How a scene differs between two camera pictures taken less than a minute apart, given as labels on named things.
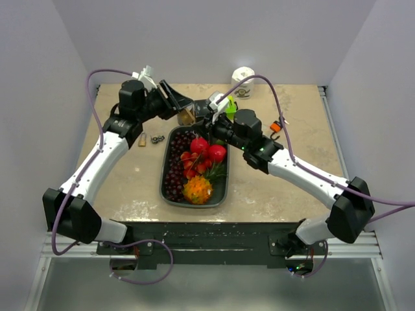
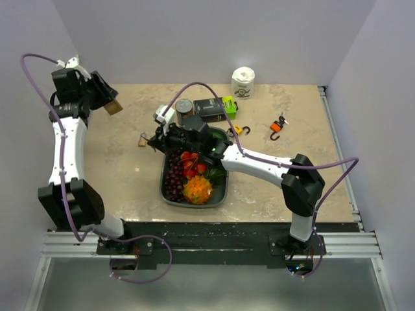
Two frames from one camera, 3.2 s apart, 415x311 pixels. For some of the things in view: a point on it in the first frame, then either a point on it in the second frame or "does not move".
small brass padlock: x=142 y=141 does not move
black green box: x=201 y=107 does not move
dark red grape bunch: x=180 y=144 does not move
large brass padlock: x=185 y=118 to x=113 y=107
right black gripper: x=211 y=127 to x=163 y=141
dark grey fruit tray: x=220 y=186 does not move
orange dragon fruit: x=198 y=190 does not move
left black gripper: x=177 y=100 to x=106 y=93
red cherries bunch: x=194 y=164 does not move
